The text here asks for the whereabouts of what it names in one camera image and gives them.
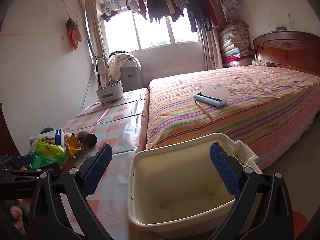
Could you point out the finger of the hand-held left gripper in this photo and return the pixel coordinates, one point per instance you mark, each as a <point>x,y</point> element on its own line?
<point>23,160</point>
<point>22,172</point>

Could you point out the person's left hand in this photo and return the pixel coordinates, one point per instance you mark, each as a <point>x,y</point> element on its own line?
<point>16,215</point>

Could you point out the green snack packet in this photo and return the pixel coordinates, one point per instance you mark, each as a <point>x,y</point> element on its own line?
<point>47,151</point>

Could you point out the grey and white notebook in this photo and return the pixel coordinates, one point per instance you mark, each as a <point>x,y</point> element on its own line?
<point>212,92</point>

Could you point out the white utensil holder box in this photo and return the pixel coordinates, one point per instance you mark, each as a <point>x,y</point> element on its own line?
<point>110,95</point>

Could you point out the small grey object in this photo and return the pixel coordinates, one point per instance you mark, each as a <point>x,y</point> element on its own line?
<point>281,29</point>

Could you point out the yellow foil wrapper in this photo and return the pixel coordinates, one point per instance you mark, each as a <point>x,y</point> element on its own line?
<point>72,145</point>

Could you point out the beige curtain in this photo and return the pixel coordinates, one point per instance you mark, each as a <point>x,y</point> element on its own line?
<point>212,50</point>
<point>93,25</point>

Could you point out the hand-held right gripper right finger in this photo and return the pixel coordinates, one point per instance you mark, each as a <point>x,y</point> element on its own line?
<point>225,170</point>

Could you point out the orange hanging cloth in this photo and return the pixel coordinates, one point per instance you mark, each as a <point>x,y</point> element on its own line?
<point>73,33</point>

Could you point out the bed with striped sheet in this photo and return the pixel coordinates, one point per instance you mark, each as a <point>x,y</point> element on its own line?
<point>250,105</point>

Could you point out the orange round object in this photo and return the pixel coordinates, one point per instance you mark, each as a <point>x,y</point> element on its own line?
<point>298,226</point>

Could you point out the floral hanging shorts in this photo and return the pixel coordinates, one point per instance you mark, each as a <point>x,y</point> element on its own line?
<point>231,3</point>

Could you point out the grey appliance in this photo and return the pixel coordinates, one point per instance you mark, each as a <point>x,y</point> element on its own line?
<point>130,77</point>

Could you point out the yellow pen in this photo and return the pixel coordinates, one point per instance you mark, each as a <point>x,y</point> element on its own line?
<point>203,108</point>

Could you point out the stack of folded quilts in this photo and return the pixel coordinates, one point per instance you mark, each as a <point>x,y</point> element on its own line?
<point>235,45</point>

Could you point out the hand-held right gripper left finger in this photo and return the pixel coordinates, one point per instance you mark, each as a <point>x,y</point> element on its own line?
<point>98,170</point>

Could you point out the floral pillow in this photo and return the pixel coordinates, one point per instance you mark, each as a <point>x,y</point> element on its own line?
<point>260,63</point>

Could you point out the cream plastic trash bin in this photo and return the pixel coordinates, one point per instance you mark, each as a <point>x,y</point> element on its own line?
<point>180,180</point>

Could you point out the orange checkered tablecloth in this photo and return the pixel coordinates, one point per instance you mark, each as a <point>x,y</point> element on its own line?
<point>112,130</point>

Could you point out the dark plastic bottle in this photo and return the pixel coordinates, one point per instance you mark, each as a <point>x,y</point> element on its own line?
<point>91,140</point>

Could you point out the green plush toy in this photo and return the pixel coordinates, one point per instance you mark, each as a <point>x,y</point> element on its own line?
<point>47,130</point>

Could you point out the brown wooden headboard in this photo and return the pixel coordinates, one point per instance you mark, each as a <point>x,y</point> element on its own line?
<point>287,52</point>

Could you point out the row of hanging clothes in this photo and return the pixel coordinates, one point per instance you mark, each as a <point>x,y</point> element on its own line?
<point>175,5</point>

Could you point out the polka-dot cloth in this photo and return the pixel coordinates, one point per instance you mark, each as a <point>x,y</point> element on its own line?
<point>117,67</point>

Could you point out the white tissue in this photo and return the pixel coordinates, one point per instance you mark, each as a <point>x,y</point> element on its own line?
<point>67,136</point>

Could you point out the window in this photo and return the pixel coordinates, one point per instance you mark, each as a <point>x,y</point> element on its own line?
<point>155,32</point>

